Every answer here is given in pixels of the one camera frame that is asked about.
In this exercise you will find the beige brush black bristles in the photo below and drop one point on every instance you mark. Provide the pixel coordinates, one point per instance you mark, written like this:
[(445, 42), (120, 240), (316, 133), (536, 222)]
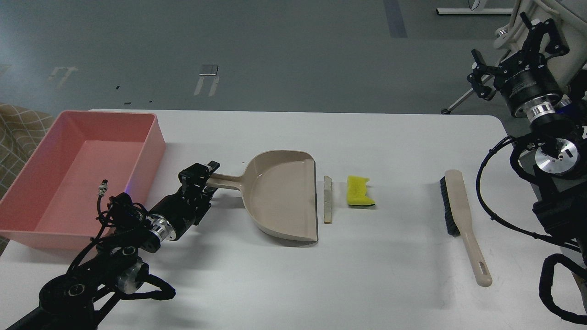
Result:
[(458, 218)]

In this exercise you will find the beige plastic dustpan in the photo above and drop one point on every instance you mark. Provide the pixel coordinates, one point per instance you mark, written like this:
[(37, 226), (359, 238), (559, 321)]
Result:
[(278, 189)]

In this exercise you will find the pink plastic bin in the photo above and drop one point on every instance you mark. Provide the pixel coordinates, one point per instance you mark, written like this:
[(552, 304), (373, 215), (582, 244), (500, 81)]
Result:
[(53, 201)]

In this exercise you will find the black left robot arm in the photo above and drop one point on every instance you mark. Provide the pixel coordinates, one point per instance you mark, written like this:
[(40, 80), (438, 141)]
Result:
[(109, 269)]

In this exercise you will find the white office chair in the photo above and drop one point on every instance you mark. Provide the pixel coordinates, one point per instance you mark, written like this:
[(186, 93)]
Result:
[(570, 19)]

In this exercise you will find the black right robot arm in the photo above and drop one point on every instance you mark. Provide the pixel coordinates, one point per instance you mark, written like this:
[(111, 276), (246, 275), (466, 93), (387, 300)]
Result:
[(552, 156)]

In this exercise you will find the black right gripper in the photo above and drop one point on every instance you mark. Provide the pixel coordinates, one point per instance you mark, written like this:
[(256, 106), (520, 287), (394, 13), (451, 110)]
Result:
[(523, 79)]

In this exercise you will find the beige patterned cloth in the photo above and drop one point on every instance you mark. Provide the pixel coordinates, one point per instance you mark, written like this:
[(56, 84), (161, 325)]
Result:
[(21, 130)]

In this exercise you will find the small wooden stick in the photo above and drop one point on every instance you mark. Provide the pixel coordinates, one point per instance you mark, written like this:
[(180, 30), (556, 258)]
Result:
[(328, 195)]

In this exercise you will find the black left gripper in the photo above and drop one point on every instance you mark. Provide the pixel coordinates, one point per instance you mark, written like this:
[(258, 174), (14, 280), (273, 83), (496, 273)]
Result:
[(181, 213)]

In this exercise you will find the white table leg bar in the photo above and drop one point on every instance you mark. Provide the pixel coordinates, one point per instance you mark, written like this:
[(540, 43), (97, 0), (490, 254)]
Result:
[(465, 11)]

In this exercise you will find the yellow green sponge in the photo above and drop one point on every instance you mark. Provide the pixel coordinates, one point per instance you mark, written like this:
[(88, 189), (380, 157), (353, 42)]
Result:
[(357, 192)]

